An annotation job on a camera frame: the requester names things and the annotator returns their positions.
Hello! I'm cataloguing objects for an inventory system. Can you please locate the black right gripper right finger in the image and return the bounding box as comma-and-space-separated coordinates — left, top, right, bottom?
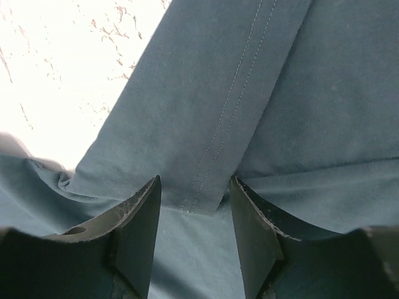
229, 178, 398, 299

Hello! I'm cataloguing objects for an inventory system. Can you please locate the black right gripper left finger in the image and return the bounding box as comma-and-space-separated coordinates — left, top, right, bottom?
1, 177, 161, 298

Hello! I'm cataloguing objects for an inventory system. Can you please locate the blue-grey t-shirt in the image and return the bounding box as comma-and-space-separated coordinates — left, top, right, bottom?
1, 1, 398, 298

